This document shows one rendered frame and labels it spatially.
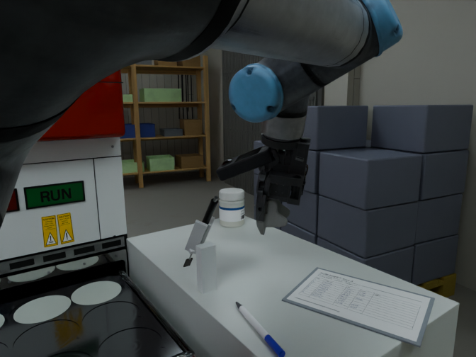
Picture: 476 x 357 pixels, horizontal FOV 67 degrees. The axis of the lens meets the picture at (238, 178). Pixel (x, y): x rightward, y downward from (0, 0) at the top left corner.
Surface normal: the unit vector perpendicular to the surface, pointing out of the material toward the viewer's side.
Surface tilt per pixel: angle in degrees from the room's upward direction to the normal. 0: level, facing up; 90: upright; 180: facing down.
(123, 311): 0
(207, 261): 90
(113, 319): 0
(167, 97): 90
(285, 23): 128
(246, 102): 101
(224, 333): 90
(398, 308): 0
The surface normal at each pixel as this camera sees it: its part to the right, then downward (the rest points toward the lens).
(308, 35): 0.69, 0.67
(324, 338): -0.01, -0.98
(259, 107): -0.44, 0.36
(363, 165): -0.91, 0.09
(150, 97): 0.44, 0.18
